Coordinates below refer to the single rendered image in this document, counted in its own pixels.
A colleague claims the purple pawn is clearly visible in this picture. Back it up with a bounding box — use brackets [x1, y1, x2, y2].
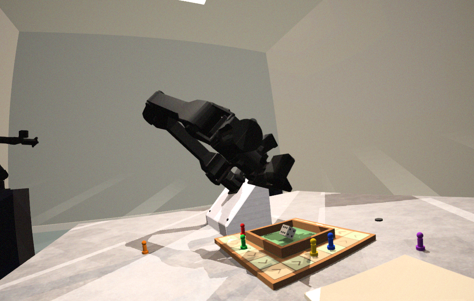
[416, 232, 425, 251]

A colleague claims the yellow pawn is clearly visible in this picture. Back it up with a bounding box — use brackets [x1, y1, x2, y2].
[310, 238, 318, 257]

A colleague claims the green pawn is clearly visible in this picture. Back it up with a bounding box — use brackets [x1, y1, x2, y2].
[240, 235, 248, 250]

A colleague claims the orange game pawn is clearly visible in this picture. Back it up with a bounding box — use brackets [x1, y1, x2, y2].
[142, 240, 149, 255]

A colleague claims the beige six-sided die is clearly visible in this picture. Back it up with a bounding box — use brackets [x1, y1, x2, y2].
[279, 224, 296, 239]

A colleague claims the blue game pawn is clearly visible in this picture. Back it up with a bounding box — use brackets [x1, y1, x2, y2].
[327, 233, 335, 250]

